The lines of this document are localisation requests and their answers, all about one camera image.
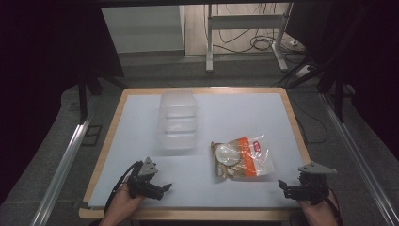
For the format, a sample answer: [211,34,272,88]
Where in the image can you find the black floor cables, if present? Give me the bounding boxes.
[205,3,310,57]

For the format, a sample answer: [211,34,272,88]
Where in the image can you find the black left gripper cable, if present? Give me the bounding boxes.
[104,161,143,215]

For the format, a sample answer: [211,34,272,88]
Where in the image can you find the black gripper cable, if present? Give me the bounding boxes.
[104,161,143,215]
[326,185,344,226]

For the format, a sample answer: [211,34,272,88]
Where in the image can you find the white power strip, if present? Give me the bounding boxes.
[294,63,312,79]

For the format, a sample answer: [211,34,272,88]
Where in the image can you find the black floor vent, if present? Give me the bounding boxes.
[81,124,104,147]

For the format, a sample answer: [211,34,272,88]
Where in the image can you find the white table mat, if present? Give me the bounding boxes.
[87,92,306,209]

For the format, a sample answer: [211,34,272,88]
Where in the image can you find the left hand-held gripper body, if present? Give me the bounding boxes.
[126,156,160,200]

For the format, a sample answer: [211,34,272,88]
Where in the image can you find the black stand legs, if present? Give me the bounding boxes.
[286,56,351,124]
[76,70,128,124]

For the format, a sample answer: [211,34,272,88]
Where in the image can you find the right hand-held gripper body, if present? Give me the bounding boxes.
[296,160,339,205]

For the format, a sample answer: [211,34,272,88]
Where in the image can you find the person's right hand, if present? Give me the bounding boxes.
[296,189,341,226]

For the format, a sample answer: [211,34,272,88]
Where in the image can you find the white board panel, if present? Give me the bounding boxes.
[100,5,185,55]

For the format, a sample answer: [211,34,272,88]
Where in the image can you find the clear plastic storage container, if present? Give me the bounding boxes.
[157,89,199,151]

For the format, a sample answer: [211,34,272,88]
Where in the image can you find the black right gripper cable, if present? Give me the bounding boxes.
[326,185,344,226]

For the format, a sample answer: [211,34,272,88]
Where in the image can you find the white metal stand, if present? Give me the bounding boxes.
[204,2,295,73]

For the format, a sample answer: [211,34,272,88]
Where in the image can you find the clear orange snack bag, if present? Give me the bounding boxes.
[210,134,276,181]

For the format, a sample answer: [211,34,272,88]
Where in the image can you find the aluminium floor rail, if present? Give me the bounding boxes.
[319,92,399,226]
[30,115,92,226]

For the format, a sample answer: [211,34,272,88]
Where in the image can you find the person's left hand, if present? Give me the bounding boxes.
[99,183,146,226]

